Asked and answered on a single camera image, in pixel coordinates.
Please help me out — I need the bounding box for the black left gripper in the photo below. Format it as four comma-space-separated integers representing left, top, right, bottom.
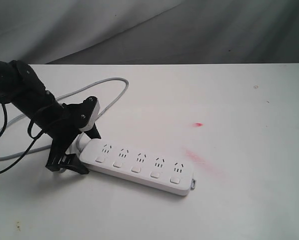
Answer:
45, 104, 102, 174

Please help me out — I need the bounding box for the white five-outlet power strip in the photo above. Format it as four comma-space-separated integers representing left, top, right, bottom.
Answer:
79, 139, 197, 196

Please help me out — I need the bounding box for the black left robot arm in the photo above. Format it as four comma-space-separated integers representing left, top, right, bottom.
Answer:
0, 60, 101, 175

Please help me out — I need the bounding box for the white wrinkled backdrop cloth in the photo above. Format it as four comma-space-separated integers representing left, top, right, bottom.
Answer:
0, 0, 299, 65

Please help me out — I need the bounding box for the grey power cord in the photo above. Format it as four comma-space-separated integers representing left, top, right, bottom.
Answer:
0, 77, 130, 174

